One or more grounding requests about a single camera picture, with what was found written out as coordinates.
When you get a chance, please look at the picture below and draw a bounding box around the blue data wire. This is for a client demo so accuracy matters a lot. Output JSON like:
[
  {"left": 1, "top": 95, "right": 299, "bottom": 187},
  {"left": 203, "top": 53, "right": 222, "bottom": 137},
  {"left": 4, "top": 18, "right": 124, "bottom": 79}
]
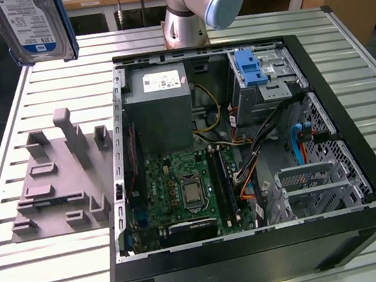
[{"left": 289, "top": 122, "right": 318, "bottom": 169}]

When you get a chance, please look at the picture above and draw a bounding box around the coloured power wire black plug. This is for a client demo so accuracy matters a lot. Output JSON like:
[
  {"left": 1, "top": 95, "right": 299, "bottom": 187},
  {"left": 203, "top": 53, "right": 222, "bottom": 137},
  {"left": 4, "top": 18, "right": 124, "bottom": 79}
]
[{"left": 295, "top": 126, "right": 344, "bottom": 168}]

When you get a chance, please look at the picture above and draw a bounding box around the hard disk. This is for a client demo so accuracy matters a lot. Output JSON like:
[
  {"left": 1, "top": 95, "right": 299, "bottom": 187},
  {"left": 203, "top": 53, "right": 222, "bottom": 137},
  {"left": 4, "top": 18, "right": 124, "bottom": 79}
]
[{"left": 0, "top": 0, "right": 82, "bottom": 73}]

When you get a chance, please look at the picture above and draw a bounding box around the grey power supply unit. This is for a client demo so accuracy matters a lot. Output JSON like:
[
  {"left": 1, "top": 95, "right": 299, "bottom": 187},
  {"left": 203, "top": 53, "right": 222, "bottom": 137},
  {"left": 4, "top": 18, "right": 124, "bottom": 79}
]
[{"left": 117, "top": 60, "right": 200, "bottom": 161}]

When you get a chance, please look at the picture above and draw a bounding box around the CPU socket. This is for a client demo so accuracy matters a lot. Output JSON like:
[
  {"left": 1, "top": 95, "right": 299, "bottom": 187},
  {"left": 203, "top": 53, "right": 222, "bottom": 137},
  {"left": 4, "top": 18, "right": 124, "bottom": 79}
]
[{"left": 176, "top": 172, "right": 210, "bottom": 217}]

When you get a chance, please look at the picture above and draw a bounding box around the green motherboard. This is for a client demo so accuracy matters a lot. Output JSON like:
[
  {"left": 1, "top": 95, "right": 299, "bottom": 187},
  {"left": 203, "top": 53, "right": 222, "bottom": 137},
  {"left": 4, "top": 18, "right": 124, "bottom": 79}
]
[{"left": 120, "top": 141, "right": 260, "bottom": 254}]

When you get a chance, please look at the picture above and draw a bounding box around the silver CPU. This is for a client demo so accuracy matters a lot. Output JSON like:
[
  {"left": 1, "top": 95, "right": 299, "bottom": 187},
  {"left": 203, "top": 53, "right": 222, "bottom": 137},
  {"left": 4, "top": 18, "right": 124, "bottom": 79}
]
[{"left": 180, "top": 180, "right": 205, "bottom": 206}]

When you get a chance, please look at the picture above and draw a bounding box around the RAM stick with blue label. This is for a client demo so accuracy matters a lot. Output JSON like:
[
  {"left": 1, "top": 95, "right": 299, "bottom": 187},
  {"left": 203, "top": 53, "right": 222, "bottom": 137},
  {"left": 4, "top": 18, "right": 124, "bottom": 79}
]
[{"left": 217, "top": 147, "right": 241, "bottom": 215}]

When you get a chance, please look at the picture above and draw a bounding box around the black RAM slot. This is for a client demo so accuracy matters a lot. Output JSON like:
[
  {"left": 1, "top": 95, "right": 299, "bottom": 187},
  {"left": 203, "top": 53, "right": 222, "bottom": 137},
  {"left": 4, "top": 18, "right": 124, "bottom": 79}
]
[{"left": 205, "top": 144, "right": 235, "bottom": 229}]

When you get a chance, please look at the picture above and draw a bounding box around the black graphics card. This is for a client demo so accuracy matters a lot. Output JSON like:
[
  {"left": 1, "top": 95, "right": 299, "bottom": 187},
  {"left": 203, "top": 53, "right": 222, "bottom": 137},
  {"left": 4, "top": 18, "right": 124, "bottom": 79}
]
[{"left": 157, "top": 215, "right": 221, "bottom": 248}]

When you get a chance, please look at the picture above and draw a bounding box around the blue plastic drive latch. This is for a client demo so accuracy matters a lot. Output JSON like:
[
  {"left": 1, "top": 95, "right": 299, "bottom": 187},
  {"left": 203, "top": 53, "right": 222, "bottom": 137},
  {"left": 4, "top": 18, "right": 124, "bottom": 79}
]
[{"left": 234, "top": 47, "right": 269, "bottom": 90}]

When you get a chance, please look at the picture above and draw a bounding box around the silver optical drive cage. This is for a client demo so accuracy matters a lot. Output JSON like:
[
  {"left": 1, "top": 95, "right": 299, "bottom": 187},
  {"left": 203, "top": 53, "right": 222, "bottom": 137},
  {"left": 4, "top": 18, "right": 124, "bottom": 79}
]
[{"left": 225, "top": 40, "right": 314, "bottom": 128}]

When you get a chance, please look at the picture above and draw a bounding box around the black open PC case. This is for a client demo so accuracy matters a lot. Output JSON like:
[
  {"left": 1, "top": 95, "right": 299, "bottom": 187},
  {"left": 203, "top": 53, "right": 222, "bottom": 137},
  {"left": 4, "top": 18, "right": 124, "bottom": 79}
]
[{"left": 78, "top": 19, "right": 376, "bottom": 282}]

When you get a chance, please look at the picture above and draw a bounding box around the grey parts rack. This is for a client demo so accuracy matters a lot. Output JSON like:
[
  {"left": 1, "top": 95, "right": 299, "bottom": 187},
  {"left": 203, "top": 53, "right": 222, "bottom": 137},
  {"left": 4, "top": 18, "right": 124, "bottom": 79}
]
[{"left": 0, "top": 101, "right": 128, "bottom": 246}]

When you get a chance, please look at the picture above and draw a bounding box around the yellow wire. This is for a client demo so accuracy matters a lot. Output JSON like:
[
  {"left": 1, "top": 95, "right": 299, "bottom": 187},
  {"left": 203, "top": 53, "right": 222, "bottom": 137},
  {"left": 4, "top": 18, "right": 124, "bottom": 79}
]
[{"left": 186, "top": 79, "right": 225, "bottom": 137}]

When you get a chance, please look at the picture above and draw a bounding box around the black wire bundle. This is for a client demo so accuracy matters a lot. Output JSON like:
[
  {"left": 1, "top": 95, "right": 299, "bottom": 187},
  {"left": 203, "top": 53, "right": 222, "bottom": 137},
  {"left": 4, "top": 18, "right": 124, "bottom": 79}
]
[{"left": 230, "top": 91, "right": 318, "bottom": 180}]

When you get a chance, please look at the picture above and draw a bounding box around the orange wire bundle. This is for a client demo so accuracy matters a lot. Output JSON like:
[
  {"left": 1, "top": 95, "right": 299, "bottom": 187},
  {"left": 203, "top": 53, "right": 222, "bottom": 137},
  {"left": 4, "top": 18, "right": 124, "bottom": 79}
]
[{"left": 234, "top": 158, "right": 265, "bottom": 201}]

